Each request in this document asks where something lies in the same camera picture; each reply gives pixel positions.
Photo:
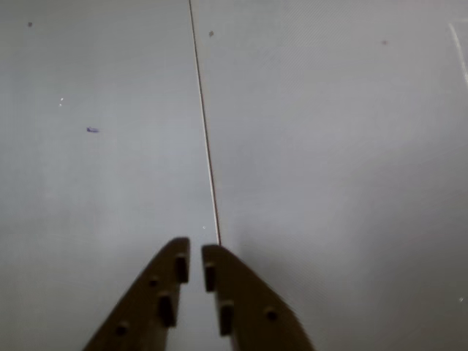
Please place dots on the dark gray rubber mat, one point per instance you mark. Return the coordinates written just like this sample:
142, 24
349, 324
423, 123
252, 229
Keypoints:
91, 183
329, 146

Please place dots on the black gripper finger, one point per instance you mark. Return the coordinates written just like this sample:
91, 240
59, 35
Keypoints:
146, 292
252, 303

